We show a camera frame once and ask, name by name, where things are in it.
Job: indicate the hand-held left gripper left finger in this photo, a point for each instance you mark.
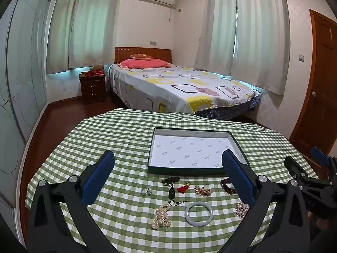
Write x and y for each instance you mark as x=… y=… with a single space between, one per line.
x=98 y=179

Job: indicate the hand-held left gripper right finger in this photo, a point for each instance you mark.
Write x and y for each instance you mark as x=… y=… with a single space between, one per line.
x=237 y=179

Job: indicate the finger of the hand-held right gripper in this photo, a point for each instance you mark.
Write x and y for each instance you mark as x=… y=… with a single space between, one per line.
x=320 y=153
x=296 y=168

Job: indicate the shallow dark green box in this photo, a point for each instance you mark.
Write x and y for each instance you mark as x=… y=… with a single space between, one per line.
x=194 y=150

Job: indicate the pale jade bangle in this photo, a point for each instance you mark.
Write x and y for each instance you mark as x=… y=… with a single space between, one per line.
x=188 y=216

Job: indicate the person's right hand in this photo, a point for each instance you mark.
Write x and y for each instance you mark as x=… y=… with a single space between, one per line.
x=326 y=225

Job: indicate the green checked tablecloth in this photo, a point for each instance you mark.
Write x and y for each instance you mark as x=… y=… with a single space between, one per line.
x=126 y=142

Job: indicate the blue plaid bed skirt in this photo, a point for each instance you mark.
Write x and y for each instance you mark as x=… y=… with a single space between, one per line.
x=229 y=110

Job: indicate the brown wooden door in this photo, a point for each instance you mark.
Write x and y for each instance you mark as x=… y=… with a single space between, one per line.
x=320 y=71

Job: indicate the dark wooden nightstand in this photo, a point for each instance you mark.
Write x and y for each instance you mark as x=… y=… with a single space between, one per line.
x=93 y=91

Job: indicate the red box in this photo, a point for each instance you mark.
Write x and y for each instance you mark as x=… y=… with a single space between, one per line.
x=97 y=73

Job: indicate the brown plush toy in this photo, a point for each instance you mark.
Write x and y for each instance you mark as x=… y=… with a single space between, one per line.
x=96 y=68

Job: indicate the bed with patterned sheet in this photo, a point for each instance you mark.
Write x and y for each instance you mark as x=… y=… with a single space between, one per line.
x=168 y=87

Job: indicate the pink pillow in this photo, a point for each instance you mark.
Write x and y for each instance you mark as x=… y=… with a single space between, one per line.
x=143 y=63

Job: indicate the frosted glass wardrobe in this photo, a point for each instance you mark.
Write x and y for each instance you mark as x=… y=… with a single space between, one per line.
x=18 y=84

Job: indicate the orange cushion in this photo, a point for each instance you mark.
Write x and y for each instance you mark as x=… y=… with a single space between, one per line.
x=141 y=56

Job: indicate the wooden headboard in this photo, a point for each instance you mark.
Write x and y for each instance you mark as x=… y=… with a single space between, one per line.
x=142 y=51

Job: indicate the white curtain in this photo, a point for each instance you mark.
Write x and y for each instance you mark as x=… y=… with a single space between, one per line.
x=92 y=23
x=214 y=23
x=59 y=31
x=260 y=31

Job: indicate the wall light switch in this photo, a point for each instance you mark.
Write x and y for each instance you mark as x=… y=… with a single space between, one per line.
x=301 y=57

